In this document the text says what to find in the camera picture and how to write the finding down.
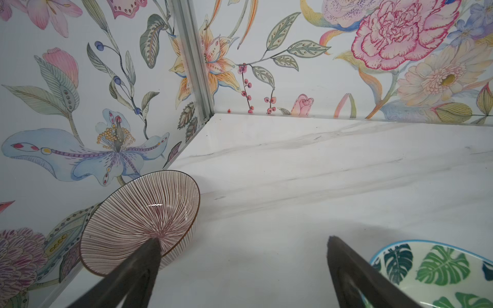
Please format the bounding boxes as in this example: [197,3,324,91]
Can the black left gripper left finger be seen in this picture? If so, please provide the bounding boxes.
[69,238,161,308]

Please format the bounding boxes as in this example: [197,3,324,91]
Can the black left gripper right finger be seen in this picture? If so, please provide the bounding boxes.
[327,236,420,308]

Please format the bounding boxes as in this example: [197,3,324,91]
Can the green leaf pattern bowl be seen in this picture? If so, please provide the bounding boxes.
[370,240,492,307]

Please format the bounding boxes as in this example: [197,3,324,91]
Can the pink striped ceramic bowl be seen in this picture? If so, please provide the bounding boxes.
[80,170,201,277]

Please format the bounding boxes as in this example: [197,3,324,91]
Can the aluminium corner post left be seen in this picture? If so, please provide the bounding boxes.
[172,0,214,123]

